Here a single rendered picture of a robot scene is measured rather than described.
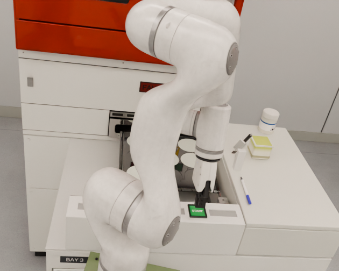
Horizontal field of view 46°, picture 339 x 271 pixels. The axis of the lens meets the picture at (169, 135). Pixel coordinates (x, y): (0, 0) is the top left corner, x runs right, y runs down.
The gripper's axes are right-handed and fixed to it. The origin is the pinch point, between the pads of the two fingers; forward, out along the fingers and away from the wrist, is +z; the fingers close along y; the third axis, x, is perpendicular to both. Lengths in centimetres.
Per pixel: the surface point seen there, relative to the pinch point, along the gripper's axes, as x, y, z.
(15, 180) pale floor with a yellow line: -89, -143, 72
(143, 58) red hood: -19, -47, -34
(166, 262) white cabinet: -7.7, -0.5, 23.6
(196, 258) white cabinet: 1.9, -0.1, 21.7
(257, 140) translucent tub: 27.6, -33.1, -9.6
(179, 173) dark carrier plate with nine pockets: -2.0, -28.8, 5.0
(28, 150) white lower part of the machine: -64, -62, 14
